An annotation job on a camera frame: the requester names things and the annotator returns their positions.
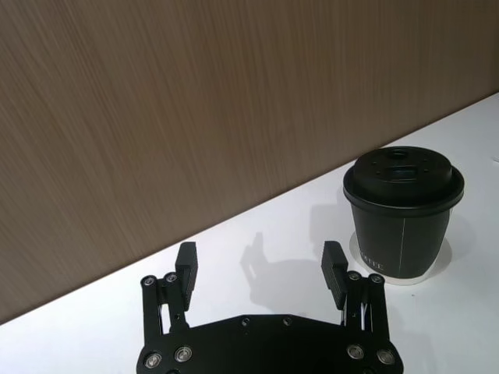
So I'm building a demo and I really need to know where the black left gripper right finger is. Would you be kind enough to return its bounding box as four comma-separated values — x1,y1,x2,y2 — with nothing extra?
320,240,391,343

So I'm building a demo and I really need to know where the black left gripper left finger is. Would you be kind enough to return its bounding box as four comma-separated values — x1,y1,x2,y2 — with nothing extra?
140,242,201,347

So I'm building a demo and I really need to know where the black paper coffee cup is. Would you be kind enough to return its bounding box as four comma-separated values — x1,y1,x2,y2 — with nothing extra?
348,199,454,281

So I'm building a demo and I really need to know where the white round coaster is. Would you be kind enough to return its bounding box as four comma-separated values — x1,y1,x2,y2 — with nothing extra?
348,229,454,287

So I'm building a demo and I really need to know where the black plastic cup lid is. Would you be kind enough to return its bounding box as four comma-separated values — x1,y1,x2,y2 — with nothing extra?
342,145,466,212

